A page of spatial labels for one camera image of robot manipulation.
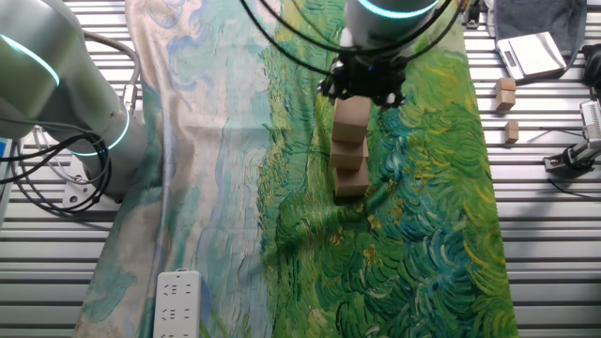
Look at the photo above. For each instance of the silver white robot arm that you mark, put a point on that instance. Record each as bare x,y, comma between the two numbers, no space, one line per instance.
47,70

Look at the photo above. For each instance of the green blue painted cloth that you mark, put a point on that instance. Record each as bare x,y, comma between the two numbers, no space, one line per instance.
375,258

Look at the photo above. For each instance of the wooden cube block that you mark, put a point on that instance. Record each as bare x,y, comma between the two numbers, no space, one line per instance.
348,155
352,183
351,119

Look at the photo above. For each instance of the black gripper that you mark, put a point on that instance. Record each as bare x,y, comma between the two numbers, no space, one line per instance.
368,75

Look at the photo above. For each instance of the black camera stand base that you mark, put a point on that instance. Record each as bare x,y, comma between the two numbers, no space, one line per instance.
473,14

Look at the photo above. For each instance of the black round object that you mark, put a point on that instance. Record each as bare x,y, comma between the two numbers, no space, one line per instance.
594,66

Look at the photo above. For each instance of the grey camera mount arm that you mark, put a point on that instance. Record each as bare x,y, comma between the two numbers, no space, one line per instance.
575,155

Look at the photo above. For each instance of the white kitchen scale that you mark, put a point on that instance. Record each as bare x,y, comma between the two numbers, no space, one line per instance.
535,54

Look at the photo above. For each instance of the metal base mounting plate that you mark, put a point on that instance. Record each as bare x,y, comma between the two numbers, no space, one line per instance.
77,192

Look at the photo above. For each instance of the small wooden block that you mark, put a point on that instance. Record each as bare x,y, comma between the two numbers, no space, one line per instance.
512,132
505,98

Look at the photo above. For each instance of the dark grey cloth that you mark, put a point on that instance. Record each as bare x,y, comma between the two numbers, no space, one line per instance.
530,16

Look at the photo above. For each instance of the white power strip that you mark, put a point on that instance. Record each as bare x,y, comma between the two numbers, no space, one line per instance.
177,305

